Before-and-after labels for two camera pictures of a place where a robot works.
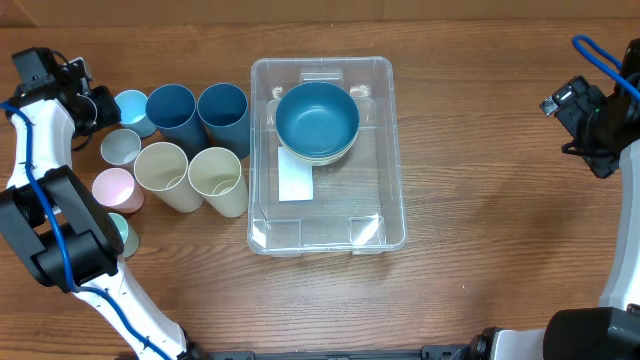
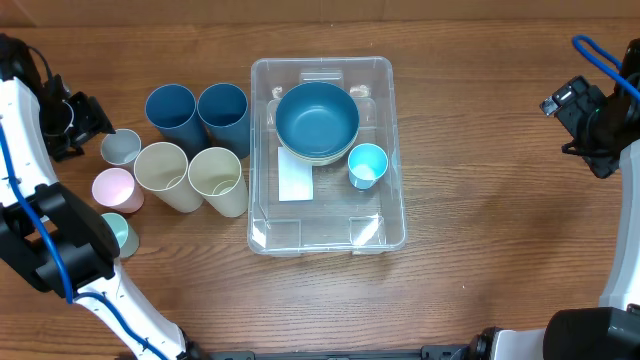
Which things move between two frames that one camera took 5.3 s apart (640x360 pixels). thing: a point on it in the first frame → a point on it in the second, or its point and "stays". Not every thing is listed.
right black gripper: (603, 162) stays
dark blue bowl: (317, 119) stays
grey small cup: (120, 146) stays
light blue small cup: (133, 105) → (367, 163)
